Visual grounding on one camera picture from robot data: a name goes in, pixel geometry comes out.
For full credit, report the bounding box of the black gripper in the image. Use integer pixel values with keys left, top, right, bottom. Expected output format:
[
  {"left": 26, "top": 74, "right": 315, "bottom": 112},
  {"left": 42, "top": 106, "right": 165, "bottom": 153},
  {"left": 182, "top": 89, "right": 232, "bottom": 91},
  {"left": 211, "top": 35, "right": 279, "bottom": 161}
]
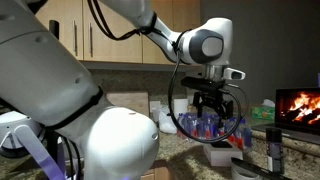
[{"left": 181, "top": 76, "right": 234, "bottom": 130}]

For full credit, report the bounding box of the dark bottle with black cap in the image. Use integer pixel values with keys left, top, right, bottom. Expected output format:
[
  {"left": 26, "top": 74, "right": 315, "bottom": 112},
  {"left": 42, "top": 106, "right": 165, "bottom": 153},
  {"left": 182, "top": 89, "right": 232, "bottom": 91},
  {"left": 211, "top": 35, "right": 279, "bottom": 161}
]
[{"left": 265, "top": 127, "right": 285, "bottom": 174}]

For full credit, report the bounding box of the Fiji water bottle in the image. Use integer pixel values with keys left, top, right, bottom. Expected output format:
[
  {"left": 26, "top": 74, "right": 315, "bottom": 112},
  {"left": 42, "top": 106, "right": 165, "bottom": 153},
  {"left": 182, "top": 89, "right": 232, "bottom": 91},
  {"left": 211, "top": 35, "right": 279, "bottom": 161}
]
[
  {"left": 243, "top": 121, "right": 253, "bottom": 153},
  {"left": 203, "top": 114, "right": 214, "bottom": 140},
  {"left": 227, "top": 128, "right": 237, "bottom": 144},
  {"left": 235, "top": 118, "right": 245, "bottom": 150}
]

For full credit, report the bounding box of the white cardboard box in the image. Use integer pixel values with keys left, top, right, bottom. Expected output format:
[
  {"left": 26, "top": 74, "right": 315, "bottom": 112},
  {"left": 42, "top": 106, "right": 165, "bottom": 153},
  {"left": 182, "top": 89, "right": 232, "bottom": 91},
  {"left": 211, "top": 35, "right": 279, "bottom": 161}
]
[{"left": 203, "top": 139, "right": 244, "bottom": 168}]

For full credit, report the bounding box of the green tissue box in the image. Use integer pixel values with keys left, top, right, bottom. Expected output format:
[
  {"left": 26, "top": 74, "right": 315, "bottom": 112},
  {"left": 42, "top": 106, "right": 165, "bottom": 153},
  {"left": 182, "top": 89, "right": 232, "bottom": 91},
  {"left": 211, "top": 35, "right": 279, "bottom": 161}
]
[{"left": 251, "top": 98, "right": 276, "bottom": 122}]

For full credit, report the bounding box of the pack of water bottles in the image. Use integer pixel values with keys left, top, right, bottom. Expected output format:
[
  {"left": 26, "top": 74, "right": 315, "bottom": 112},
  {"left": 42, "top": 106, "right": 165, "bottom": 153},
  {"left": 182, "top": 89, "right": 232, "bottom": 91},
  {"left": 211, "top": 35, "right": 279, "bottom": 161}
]
[{"left": 175, "top": 112, "right": 253, "bottom": 152}]

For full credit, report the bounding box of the white paper towel roll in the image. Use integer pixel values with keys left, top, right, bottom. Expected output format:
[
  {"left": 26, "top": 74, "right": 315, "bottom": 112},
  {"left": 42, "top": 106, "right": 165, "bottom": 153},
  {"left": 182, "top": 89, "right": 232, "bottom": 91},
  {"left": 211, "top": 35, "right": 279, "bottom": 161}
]
[{"left": 173, "top": 98, "right": 190, "bottom": 117}]

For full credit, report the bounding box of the white plastic bag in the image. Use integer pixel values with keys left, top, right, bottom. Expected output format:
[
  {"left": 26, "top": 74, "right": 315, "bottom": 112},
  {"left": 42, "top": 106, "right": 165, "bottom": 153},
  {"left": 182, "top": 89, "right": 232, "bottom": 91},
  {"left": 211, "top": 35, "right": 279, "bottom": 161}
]
[{"left": 158, "top": 105, "right": 178, "bottom": 135}]

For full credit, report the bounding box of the white tape roll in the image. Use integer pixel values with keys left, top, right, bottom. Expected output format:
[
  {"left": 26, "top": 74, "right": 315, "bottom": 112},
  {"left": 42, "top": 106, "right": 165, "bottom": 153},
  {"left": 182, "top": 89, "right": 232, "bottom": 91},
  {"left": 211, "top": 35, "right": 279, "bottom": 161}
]
[{"left": 232, "top": 165, "right": 264, "bottom": 180}]

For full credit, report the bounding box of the wooden cutting board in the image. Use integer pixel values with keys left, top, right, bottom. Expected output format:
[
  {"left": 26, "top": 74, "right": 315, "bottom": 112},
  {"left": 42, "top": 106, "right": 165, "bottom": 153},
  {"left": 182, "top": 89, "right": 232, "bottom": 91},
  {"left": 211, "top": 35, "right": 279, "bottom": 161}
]
[{"left": 105, "top": 92, "right": 150, "bottom": 118}]

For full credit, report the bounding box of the wooden base cabinet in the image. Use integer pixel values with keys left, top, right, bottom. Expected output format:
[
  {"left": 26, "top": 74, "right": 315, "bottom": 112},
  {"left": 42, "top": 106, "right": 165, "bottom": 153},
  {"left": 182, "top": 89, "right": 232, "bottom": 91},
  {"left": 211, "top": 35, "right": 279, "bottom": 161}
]
[{"left": 139, "top": 159, "right": 175, "bottom": 180}]

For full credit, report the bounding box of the laptop showing fireplace video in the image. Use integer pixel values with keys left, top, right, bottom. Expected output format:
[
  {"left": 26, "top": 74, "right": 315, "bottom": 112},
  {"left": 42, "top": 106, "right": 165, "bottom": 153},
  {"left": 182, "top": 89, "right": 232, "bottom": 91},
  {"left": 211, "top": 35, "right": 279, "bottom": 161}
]
[{"left": 250, "top": 87, "right": 320, "bottom": 145}]

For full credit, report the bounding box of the white VR headset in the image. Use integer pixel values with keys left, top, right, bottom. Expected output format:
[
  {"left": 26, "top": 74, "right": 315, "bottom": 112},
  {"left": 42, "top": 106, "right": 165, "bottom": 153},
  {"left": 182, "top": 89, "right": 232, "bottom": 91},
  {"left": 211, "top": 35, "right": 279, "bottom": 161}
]
[{"left": 0, "top": 110, "right": 66, "bottom": 180}]

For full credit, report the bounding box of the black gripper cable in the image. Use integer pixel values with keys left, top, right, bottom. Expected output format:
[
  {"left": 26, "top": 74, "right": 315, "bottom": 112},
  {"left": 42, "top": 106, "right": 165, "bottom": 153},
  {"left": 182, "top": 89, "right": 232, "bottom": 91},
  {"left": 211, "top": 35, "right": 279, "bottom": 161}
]
[{"left": 167, "top": 29, "right": 249, "bottom": 144}]

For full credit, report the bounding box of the white wall outlet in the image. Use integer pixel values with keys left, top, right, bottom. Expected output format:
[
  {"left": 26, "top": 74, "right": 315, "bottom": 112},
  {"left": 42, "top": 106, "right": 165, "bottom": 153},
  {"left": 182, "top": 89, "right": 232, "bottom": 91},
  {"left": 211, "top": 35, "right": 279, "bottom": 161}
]
[{"left": 149, "top": 100, "right": 162, "bottom": 114}]

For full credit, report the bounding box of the wooden wall cabinet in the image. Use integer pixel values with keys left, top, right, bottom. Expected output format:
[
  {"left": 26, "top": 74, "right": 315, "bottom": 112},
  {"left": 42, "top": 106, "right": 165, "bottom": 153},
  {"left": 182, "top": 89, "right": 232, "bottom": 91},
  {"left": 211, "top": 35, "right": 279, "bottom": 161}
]
[{"left": 34, "top": 0, "right": 203, "bottom": 66}]

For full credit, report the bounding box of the metal cabinet handle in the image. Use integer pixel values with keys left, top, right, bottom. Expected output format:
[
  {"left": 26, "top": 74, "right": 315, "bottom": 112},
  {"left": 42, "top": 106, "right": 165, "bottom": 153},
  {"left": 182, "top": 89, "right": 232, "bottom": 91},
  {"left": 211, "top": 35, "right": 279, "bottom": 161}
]
[
  {"left": 88, "top": 22, "right": 94, "bottom": 58},
  {"left": 73, "top": 20, "right": 78, "bottom": 56}
]

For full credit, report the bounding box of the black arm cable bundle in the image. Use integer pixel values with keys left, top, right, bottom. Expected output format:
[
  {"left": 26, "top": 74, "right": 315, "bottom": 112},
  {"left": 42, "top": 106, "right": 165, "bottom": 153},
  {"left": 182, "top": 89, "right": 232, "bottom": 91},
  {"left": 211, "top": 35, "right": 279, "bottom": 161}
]
[{"left": 87, "top": 0, "right": 158, "bottom": 42}]

